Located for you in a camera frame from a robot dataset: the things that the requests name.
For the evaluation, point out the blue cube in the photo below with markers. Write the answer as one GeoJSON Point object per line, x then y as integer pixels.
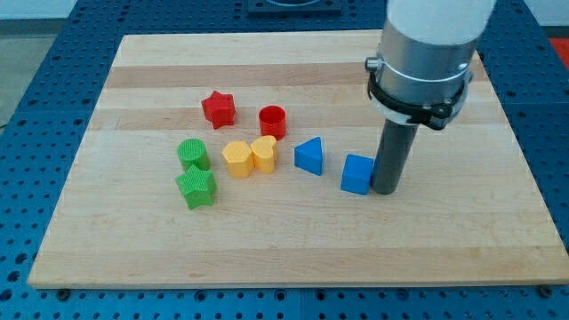
{"type": "Point", "coordinates": [356, 174]}

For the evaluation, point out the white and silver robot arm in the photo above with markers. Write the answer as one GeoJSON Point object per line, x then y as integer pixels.
{"type": "Point", "coordinates": [420, 73]}

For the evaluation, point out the blue triangle block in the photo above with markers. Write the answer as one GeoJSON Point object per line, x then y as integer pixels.
{"type": "Point", "coordinates": [309, 156]}

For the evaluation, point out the yellow heart block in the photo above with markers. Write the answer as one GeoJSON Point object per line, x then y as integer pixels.
{"type": "Point", "coordinates": [264, 152]}

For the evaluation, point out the red cylinder block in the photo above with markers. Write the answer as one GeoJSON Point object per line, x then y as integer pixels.
{"type": "Point", "coordinates": [272, 120]}

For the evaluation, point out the yellow hexagon block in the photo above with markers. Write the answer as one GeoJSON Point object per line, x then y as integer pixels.
{"type": "Point", "coordinates": [238, 159]}

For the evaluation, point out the wooden board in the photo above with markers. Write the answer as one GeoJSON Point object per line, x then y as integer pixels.
{"type": "Point", "coordinates": [466, 211]}

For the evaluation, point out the red star block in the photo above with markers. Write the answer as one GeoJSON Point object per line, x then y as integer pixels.
{"type": "Point", "coordinates": [219, 109]}

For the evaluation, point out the green star block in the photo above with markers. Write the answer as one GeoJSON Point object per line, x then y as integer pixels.
{"type": "Point", "coordinates": [197, 187]}

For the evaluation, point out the green cylinder block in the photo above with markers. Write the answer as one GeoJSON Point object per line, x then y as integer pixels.
{"type": "Point", "coordinates": [193, 152]}

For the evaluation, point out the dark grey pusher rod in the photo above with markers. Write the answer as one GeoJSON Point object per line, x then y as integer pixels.
{"type": "Point", "coordinates": [391, 156]}

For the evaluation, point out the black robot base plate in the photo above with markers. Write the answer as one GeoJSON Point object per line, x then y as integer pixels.
{"type": "Point", "coordinates": [293, 6]}

